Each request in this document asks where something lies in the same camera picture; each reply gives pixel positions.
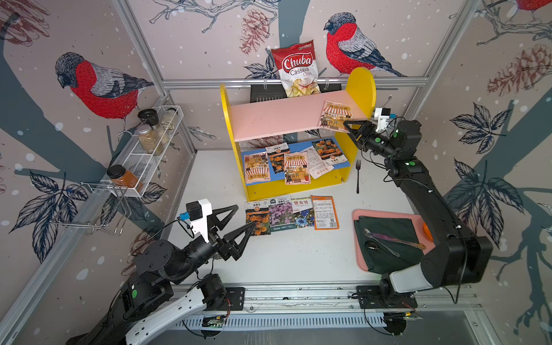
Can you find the marigold seed bag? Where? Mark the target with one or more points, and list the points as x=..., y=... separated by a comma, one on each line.
x=276, y=155
x=329, y=151
x=258, y=213

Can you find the black fork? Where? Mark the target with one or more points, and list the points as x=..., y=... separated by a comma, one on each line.
x=358, y=166

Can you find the blue flower seed bag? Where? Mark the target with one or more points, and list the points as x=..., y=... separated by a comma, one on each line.
x=303, y=212

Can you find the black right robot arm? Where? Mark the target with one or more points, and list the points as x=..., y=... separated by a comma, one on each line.
x=459, y=256

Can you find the black lid spice jar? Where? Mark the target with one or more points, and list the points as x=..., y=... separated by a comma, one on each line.
x=150, y=117

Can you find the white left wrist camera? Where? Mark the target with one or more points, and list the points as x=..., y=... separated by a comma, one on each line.
x=195, y=217

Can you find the purple flower seed bag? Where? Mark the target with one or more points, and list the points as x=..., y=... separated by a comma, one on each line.
x=281, y=214

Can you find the black metal bracket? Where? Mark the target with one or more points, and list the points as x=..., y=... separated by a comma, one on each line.
x=260, y=93

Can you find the white wire spice rack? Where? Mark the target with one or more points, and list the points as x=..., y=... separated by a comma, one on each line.
x=143, y=165

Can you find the small metal spoon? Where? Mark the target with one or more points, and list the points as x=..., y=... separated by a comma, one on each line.
x=374, y=245

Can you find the pink shop seed bag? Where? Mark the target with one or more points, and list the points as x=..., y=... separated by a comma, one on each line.
x=296, y=169

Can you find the beige spice jar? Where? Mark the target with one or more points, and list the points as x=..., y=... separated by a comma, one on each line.
x=149, y=139

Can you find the shop picture seed bag top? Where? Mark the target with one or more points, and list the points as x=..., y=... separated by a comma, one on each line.
x=334, y=115

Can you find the red Chuba chips bag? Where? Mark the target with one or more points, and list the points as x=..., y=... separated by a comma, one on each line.
x=297, y=69

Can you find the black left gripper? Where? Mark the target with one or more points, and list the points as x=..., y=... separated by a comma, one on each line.
x=225, y=249

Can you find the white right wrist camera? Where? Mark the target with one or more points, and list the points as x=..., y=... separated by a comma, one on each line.
x=383, y=116

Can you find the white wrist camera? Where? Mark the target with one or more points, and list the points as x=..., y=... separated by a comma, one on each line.
x=383, y=116
x=195, y=217

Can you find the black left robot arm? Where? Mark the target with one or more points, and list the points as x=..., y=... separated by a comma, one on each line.
x=140, y=311

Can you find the orange spice jar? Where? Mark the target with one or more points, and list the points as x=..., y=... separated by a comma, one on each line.
x=121, y=176

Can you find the colourful handled spoon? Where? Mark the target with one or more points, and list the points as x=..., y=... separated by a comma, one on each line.
x=368, y=233

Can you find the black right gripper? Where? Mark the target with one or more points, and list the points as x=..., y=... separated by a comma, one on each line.
x=365, y=133

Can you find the orange back-side seed bag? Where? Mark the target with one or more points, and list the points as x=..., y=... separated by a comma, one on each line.
x=325, y=214

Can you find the large shop seed bag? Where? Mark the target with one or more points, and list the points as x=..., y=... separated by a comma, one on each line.
x=256, y=168

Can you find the pink tray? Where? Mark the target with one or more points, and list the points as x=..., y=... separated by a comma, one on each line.
x=418, y=225

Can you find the yellow wooden shelf unit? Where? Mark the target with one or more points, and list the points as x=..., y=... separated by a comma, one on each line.
x=283, y=116

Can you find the orange bowl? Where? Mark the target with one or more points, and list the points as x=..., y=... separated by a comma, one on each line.
x=427, y=232

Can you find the white text seed bag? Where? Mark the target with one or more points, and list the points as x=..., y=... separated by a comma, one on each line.
x=317, y=167

